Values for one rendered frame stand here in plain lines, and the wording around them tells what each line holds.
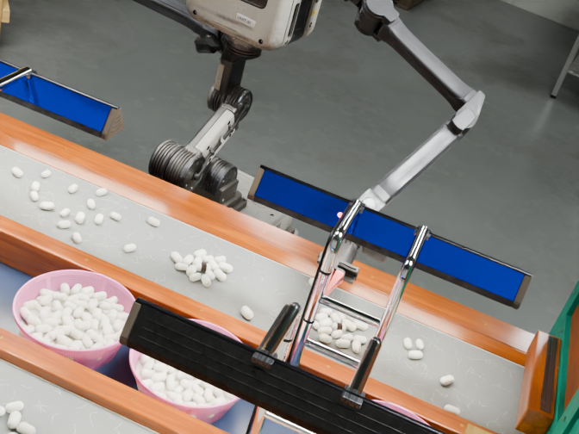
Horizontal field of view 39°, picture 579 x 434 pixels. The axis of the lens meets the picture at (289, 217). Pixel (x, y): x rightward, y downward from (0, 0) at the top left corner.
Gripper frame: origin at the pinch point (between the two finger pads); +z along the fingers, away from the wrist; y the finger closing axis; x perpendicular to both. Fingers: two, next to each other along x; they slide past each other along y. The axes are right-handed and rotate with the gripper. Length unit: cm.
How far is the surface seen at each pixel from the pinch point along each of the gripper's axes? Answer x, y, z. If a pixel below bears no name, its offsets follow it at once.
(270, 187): -22.8, -18.6, -11.7
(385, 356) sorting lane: 6.7, 18.8, 5.1
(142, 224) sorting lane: 14, -52, -1
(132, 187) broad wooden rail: 19, -61, -11
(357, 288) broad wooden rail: 18.1, 5.4, -10.5
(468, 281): -22.5, 27.7, -10.2
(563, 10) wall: 479, 49, -473
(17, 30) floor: 216, -241, -123
